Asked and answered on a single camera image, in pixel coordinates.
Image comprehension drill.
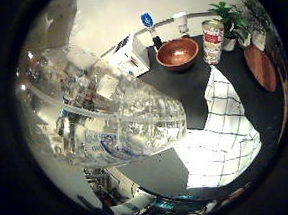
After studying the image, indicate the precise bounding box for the white cup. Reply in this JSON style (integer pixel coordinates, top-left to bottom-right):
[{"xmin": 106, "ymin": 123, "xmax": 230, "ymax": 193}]
[{"xmin": 172, "ymin": 11, "xmax": 192, "ymax": 38}]

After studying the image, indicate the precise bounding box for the small green plant white pot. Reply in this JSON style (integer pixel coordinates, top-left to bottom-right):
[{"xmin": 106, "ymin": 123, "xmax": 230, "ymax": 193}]
[{"xmin": 208, "ymin": 0, "xmax": 253, "ymax": 54}]

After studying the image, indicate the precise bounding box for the clear spray bottle red trigger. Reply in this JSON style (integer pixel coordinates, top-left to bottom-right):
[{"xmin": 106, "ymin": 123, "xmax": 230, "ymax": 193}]
[{"xmin": 11, "ymin": 36, "xmax": 191, "ymax": 175}]

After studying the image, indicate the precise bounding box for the round wooden board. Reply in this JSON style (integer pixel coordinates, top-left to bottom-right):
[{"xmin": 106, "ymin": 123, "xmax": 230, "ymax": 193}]
[{"xmin": 242, "ymin": 41, "xmax": 280, "ymax": 95}]

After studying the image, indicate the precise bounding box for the dark bottle with blue cap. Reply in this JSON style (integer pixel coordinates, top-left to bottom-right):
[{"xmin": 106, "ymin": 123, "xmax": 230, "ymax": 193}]
[{"xmin": 139, "ymin": 11, "xmax": 165, "ymax": 52}]

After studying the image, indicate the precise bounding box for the white cardboard box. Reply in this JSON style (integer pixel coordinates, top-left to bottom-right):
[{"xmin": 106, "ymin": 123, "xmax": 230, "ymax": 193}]
[{"xmin": 105, "ymin": 32, "xmax": 153, "ymax": 80}]

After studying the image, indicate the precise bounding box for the red and white tin can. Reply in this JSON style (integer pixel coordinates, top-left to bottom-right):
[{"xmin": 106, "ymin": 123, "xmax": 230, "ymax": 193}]
[{"xmin": 199, "ymin": 17, "xmax": 228, "ymax": 67}]

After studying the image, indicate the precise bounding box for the brown wooden bowl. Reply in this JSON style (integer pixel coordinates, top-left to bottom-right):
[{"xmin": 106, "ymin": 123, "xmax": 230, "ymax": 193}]
[{"xmin": 154, "ymin": 35, "xmax": 202, "ymax": 75}]

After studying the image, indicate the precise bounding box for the white checked cloth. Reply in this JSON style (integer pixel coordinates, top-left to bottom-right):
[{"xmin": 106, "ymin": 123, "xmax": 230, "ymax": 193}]
[{"xmin": 166, "ymin": 61, "xmax": 266, "ymax": 192}]

